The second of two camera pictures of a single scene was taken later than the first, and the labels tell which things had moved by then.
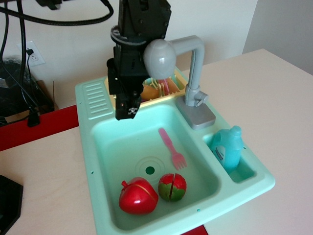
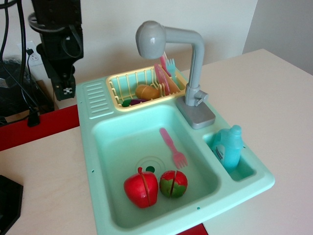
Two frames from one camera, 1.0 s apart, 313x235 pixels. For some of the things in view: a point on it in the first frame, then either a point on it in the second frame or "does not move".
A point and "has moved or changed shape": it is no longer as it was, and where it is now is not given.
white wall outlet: [35, 58] does not move
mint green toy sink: [149, 176] does not move
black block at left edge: [11, 195] does not move
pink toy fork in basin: [178, 159] does not move
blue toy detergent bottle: [227, 146] does not move
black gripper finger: [127, 106] to [64, 88]
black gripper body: [136, 27] to [60, 47]
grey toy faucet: [160, 62] has moved or changed shape
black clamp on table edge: [33, 118] does not move
